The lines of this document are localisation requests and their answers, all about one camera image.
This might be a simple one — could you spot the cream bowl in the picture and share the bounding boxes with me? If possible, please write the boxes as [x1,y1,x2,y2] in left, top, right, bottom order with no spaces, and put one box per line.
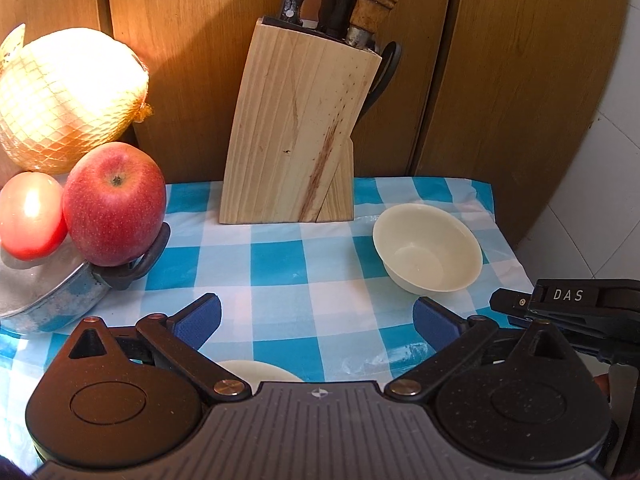
[219,360,302,393]
[372,204,483,296]

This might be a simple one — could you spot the blue checkered tablecloth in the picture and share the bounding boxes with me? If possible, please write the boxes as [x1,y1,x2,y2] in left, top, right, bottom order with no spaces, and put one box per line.
[0,174,536,474]

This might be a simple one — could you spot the steel pot with lid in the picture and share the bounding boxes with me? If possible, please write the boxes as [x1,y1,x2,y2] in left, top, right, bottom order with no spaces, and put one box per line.
[1,223,170,336]

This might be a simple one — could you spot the red apple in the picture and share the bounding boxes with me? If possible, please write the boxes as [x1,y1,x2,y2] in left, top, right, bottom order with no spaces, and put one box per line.
[62,142,166,266]

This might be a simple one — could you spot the red tomato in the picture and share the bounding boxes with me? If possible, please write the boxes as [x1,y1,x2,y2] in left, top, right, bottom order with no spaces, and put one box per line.
[1,172,67,261]

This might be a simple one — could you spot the wooden knife block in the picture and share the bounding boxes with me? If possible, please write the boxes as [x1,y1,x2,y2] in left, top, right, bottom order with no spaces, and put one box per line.
[219,18,381,224]

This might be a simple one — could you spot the yellow netted pomelo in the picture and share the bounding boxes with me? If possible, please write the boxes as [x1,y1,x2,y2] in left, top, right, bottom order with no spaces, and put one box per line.
[1,24,152,174]

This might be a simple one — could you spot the black scissors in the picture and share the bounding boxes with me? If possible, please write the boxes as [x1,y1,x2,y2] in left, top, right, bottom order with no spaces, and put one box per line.
[356,41,402,122]

